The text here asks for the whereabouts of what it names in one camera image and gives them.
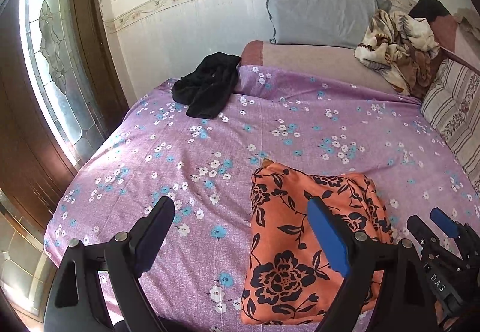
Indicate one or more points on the striped floral cushion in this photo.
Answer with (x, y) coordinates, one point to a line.
(451, 106)

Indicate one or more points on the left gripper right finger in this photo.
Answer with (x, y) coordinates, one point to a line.
(404, 302)

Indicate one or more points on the black crumpled garment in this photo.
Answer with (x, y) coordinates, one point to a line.
(207, 90)

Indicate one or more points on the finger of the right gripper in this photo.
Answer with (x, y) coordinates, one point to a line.
(422, 232)
(466, 239)

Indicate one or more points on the purple floral bed sheet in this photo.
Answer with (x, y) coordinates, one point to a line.
(318, 126)

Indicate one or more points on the pink padded headboard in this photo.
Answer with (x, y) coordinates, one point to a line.
(455, 42)

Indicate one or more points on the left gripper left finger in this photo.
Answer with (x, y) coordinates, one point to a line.
(76, 301)

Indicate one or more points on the orange black floral blouse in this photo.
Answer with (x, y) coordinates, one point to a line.
(289, 280)

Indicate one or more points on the black garment on headboard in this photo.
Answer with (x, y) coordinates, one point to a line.
(428, 10)

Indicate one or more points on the wooden door with stained glass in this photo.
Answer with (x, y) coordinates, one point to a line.
(60, 99)

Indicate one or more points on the beige towel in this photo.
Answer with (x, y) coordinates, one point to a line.
(469, 21)

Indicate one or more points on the beige brown floral blanket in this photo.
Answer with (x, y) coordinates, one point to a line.
(403, 50)

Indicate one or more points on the grey pillow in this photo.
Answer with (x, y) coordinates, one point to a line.
(334, 23)

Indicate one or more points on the pink quilted mattress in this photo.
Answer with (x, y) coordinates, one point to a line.
(318, 61)

